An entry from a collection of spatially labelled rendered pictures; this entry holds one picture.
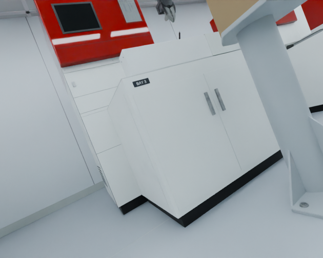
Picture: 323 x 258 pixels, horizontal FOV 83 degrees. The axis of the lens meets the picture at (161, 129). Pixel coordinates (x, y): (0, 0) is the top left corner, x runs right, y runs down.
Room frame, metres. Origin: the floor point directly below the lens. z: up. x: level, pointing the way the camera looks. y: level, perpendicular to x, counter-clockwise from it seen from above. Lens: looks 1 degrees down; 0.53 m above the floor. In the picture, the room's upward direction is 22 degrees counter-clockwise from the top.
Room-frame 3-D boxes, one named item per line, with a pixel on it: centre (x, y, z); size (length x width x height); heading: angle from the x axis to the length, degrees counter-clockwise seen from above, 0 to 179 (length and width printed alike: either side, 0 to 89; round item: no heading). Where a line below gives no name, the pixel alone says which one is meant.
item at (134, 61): (1.06, -0.20, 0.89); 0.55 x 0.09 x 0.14; 114
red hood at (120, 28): (1.83, 0.29, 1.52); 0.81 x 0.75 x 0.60; 114
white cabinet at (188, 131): (1.36, -0.22, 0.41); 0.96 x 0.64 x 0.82; 114
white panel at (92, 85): (1.55, 0.16, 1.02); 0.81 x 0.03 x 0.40; 114
